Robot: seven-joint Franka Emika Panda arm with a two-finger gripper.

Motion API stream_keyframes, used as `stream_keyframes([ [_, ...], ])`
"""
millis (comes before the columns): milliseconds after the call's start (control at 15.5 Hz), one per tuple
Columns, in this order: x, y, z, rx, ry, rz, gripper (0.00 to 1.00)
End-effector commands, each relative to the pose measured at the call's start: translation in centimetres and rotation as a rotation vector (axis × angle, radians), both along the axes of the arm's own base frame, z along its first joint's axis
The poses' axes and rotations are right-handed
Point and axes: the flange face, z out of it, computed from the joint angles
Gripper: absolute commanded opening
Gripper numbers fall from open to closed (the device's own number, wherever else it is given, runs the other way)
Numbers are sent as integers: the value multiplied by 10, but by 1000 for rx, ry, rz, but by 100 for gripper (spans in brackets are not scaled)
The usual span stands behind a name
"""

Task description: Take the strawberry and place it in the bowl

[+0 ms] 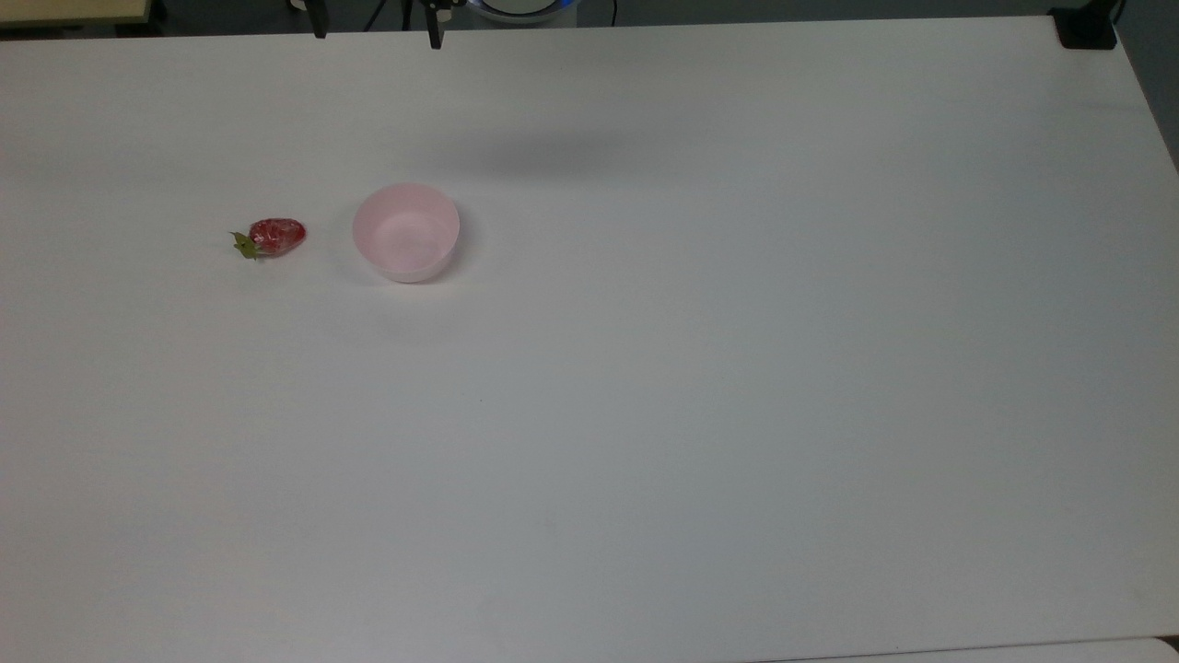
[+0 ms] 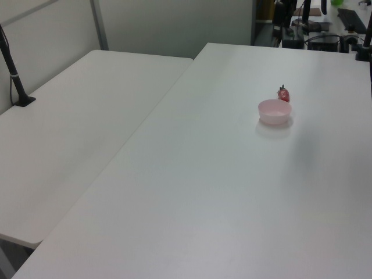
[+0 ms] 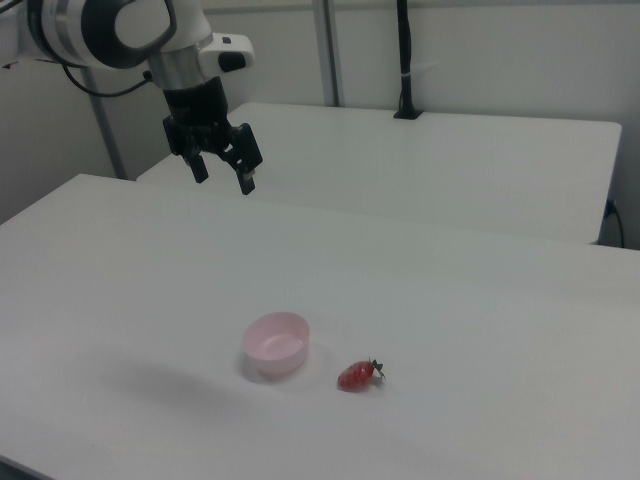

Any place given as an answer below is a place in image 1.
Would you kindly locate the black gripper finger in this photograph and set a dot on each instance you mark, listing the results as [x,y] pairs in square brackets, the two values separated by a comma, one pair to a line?
[435,28]
[319,18]

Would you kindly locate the red strawberry with green leaves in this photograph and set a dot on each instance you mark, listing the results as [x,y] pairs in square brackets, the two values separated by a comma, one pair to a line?
[274,236]

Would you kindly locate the pink plastic bowl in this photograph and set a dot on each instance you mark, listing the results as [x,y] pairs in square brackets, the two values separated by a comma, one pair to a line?
[406,232]

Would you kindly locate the beige wooden desk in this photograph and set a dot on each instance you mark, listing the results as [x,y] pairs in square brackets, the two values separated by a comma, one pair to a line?
[74,9]

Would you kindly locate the black table clamp mount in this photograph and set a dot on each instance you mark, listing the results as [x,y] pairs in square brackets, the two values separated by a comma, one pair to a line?
[1087,29]

